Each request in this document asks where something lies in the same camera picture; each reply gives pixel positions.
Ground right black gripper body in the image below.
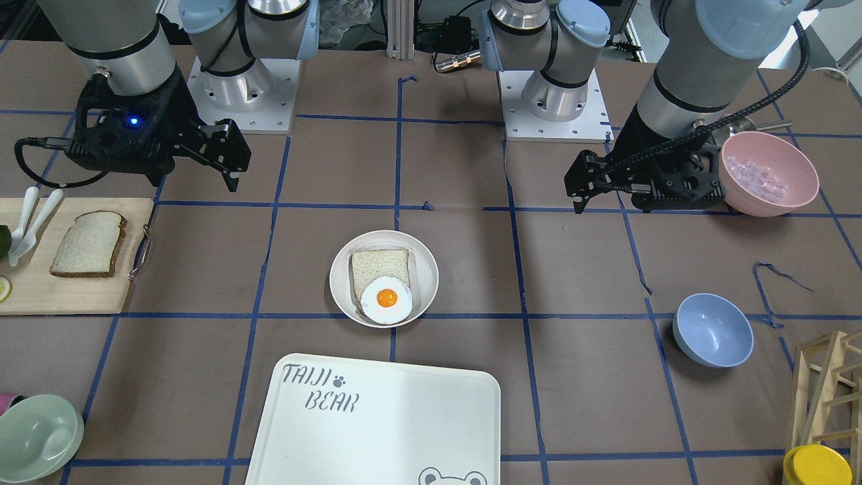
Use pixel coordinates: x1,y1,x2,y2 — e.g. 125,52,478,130
67,67,210,187

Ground brown crust bread slice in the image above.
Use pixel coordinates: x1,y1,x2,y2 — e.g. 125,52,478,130
49,211,127,278

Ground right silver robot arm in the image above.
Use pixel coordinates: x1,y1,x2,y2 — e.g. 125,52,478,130
13,1,320,191

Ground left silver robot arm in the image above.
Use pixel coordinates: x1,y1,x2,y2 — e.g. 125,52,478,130
478,1,844,213

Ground bread slice in plate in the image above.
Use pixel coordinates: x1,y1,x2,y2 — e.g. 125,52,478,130
349,249,412,303

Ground white round plate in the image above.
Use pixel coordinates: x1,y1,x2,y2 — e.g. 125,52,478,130
329,230,440,328

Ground ice cubes in bowl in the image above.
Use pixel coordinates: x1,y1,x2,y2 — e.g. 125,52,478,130
725,157,788,203

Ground pink bowl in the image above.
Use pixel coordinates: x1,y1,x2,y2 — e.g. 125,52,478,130
718,131,821,217

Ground blue bowl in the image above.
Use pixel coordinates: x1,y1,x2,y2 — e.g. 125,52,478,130
672,294,754,368

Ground white plastic spoon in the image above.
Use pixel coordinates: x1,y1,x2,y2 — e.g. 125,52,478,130
9,189,64,267

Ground white plastic fork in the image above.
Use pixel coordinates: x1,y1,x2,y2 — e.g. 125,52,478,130
9,185,39,257

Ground green avocado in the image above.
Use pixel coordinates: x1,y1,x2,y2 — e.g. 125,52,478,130
0,224,12,260

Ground wooden cutting board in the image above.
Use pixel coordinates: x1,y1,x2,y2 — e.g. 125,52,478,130
1,197,154,315

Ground lemon slice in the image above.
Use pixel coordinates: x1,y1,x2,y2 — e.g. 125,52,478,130
0,276,13,303

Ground toy fried egg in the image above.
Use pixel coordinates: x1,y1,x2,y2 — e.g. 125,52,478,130
360,276,413,325

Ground wooden rack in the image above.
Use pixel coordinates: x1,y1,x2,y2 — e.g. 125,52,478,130
788,331,860,466

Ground white bear tray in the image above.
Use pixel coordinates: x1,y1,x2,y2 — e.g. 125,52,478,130
246,353,501,484

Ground pink cup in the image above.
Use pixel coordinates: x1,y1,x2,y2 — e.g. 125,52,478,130
0,392,26,416

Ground green bowl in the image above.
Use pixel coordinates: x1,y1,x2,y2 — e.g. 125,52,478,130
1,394,84,483

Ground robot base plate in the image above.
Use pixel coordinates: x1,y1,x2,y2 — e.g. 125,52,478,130
187,59,304,135
498,71,615,143

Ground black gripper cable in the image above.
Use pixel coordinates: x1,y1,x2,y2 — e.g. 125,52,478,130
14,137,108,189

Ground black corrugated cable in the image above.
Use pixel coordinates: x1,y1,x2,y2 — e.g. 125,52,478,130
603,20,810,177

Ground aluminium frame post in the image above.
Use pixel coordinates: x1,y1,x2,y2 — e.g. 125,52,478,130
386,0,418,63

